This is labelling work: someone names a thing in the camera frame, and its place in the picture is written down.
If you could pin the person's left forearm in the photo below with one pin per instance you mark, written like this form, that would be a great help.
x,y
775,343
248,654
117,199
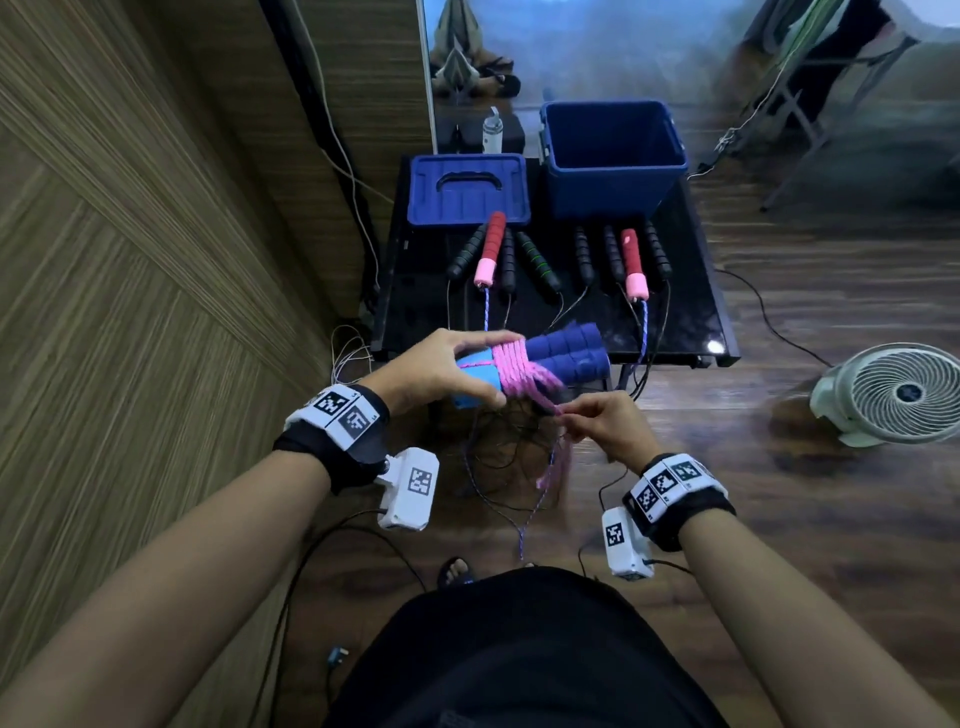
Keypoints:
x,y
172,592

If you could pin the blue bin lid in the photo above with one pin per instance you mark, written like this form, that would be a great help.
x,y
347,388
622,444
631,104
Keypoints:
x,y
435,210

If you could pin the white water bottle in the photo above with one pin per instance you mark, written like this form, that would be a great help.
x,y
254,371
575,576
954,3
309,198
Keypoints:
x,y
493,135

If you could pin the black pouch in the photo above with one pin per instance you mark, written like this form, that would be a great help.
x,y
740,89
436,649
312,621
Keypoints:
x,y
457,139

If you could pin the person's left foot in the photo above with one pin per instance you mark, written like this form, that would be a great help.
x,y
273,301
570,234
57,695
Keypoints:
x,y
455,574

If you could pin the person's black clothing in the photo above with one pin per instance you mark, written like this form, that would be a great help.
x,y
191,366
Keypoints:
x,y
525,660

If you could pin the person's right hand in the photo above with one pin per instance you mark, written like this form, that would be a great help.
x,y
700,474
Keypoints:
x,y
615,427

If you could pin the person's left hand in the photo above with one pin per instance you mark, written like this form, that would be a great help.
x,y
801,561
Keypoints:
x,y
427,371

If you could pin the blue plastic bin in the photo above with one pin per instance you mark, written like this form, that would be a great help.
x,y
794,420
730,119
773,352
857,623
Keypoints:
x,y
611,191

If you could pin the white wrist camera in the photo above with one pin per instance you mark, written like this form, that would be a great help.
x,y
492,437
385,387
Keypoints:
x,y
622,544
409,491

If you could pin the white folding table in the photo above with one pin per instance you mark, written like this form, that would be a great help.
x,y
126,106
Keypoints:
x,y
937,15

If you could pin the person's right forearm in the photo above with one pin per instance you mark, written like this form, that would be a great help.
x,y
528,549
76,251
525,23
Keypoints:
x,y
787,622

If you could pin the white floor fan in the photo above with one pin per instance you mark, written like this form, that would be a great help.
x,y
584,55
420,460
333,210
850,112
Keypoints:
x,y
900,394

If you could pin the black glossy low table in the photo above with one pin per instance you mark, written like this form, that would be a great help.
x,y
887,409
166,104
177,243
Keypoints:
x,y
412,322

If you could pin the black wristband with marker tags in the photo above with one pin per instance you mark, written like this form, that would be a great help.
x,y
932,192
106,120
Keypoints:
x,y
675,487
337,420

